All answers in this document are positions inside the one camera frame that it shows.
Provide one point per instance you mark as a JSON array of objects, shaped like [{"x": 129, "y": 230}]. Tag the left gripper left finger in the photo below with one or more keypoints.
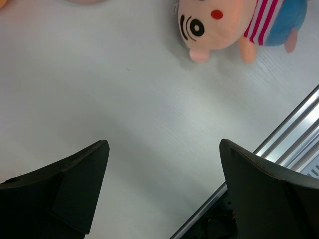
[{"x": 57, "y": 201}]

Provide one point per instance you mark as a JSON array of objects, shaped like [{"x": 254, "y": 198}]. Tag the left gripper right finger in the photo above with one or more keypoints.
[{"x": 269, "y": 200}]

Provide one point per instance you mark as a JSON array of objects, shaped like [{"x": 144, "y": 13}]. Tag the black-haired doll plush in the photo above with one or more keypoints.
[{"x": 207, "y": 25}]

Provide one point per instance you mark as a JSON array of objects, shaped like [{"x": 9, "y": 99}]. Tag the pink three-tier shelf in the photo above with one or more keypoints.
[{"x": 87, "y": 2}]

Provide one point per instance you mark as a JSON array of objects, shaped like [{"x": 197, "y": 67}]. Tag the orange shark plush near shelf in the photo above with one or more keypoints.
[{"x": 4, "y": 3}]

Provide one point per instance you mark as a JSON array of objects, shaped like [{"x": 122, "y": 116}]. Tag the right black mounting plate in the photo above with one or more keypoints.
[{"x": 217, "y": 223}]

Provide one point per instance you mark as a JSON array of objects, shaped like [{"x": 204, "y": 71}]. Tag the white slotted cable duct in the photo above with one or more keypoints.
[{"x": 311, "y": 168}]

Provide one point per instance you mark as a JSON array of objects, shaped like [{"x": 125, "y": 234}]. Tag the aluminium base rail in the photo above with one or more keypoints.
[{"x": 291, "y": 145}]

